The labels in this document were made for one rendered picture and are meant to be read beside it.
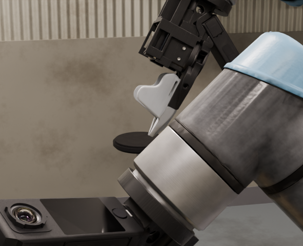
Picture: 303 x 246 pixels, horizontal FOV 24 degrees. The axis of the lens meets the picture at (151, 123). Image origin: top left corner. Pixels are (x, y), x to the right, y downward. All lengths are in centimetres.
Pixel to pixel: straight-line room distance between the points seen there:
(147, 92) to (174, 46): 7
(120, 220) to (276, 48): 17
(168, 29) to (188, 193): 49
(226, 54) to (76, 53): 311
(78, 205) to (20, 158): 370
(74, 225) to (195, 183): 9
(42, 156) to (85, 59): 63
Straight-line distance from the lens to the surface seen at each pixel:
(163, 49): 97
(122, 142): 386
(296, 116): 52
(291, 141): 52
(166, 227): 51
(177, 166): 51
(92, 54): 410
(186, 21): 100
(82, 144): 422
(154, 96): 98
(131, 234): 51
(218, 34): 100
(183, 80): 96
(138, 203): 51
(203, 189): 51
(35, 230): 47
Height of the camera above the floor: 175
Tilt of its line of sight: 16 degrees down
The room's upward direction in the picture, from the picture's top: straight up
